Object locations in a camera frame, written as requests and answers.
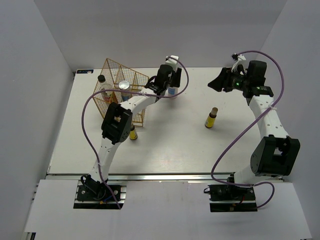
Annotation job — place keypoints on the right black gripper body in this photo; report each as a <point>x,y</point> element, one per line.
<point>234,81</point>

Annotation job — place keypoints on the left blue table sticker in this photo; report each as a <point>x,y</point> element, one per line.
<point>84,71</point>

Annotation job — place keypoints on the gold wire basket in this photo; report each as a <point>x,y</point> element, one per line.
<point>114,73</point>

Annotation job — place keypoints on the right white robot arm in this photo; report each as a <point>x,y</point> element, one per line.
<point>276,153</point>

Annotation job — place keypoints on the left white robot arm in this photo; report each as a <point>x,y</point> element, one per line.
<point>117,124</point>

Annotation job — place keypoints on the white jar blue label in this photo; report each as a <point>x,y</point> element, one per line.
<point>126,87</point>

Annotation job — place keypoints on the dark sauce glass bottle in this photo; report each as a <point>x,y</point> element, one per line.
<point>105,88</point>

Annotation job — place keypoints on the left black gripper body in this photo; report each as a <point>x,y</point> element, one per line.
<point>175,82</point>

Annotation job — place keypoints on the small yellow bottle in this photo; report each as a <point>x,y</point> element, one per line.
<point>210,121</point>
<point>133,133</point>

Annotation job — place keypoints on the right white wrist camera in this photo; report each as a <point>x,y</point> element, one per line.
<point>239,59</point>

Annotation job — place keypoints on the aluminium front rail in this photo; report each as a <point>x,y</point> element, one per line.
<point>139,177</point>

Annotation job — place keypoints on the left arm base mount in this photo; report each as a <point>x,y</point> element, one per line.
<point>94,195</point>

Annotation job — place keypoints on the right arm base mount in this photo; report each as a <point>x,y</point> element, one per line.
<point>225,198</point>

